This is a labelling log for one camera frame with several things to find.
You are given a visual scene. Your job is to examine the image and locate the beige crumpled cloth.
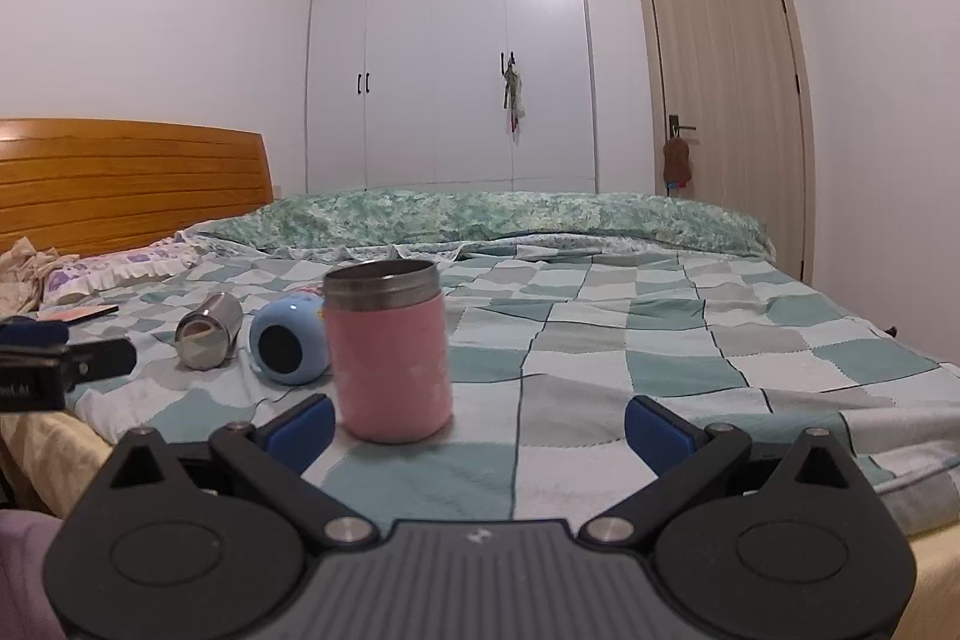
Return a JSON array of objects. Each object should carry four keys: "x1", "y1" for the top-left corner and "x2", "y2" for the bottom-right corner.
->
[{"x1": 0, "y1": 237, "x2": 80, "y2": 316}]

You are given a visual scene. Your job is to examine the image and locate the checkered green blanket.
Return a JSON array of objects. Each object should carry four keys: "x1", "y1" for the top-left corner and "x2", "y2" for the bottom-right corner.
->
[{"x1": 64, "y1": 241, "x2": 960, "y2": 536}]

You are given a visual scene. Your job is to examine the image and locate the white wardrobe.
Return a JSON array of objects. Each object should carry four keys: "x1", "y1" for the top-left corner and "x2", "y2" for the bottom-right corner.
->
[{"x1": 303, "y1": 0, "x2": 599, "y2": 196}]

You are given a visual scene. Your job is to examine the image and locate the pink cup with steel rim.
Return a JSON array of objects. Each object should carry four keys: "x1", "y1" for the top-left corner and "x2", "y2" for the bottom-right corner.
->
[{"x1": 322, "y1": 259, "x2": 455, "y2": 445}]

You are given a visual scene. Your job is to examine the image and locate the wooden headboard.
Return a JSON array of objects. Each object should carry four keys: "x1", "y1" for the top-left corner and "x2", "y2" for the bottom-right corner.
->
[{"x1": 0, "y1": 118, "x2": 275, "y2": 259}]

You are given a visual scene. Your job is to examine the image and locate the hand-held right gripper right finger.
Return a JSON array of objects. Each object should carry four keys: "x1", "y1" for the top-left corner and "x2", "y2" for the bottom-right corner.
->
[{"x1": 581, "y1": 395, "x2": 863, "y2": 549}]

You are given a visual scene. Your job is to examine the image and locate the yellow bed sheet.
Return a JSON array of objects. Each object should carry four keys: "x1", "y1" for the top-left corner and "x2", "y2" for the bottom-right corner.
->
[{"x1": 0, "y1": 410, "x2": 121, "y2": 515}]

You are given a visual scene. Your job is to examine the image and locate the blue round speaker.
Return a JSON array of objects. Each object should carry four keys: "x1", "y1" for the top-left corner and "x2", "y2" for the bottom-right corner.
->
[{"x1": 248, "y1": 287, "x2": 332, "y2": 387}]

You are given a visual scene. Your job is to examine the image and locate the flat red-black phone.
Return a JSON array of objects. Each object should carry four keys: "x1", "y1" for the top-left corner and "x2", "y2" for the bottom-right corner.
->
[{"x1": 36, "y1": 304, "x2": 121, "y2": 322}]

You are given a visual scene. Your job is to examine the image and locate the green floral quilt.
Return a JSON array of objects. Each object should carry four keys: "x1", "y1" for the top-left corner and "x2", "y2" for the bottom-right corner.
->
[{"x1": 191, "y1": 188, "x2": 778, "y2": 260}]

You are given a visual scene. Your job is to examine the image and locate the purple floral pillow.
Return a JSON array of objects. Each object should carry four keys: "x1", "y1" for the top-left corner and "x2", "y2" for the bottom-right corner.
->
[{"x1": 41, "y1": 233, "x2": 226, "y2": 313}]

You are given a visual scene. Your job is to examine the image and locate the stainless steel cup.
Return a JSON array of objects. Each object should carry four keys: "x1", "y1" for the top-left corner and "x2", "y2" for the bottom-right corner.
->
[{"x1": 174, "y1": 292, "x2": 245, "y2": 372}]

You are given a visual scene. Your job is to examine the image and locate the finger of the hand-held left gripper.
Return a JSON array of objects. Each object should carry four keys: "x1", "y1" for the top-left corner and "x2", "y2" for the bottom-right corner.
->
[
  {"x1": 0, "y1": 320, "x2": 70, "y2": 350},
  {"x1": 63, "y1": 338, "x2": 138, "y2": 381}
]

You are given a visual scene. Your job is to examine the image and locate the purple cloth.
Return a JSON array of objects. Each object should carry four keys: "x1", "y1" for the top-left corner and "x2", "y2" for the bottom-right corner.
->
[{"x1": 0, "y1": 508, "x2": 70, "y2": 640}]

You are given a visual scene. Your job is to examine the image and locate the brown bag on handle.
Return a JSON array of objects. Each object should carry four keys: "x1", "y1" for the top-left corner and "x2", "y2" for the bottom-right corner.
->
[{"x1": 661, "y1": 133, "x2": 693, "y2": 192}]

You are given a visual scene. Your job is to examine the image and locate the hanging charms on wardrobe handle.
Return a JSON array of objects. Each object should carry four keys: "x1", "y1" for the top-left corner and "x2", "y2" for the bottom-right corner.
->
[{"x1": 499, "y1": 51, "x2": 528, "y2": 145}]

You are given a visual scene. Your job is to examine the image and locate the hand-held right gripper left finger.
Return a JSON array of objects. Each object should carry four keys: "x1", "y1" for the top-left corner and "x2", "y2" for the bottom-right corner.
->
[{"x1": 97, "y1": 394, "x2": 380, "y2": 551}]

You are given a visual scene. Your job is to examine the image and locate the beige wooden door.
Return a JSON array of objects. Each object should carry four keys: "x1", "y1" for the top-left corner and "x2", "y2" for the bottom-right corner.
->
[{"x1": 631, "y1": 0, "x2": 817, "y2": 285}]

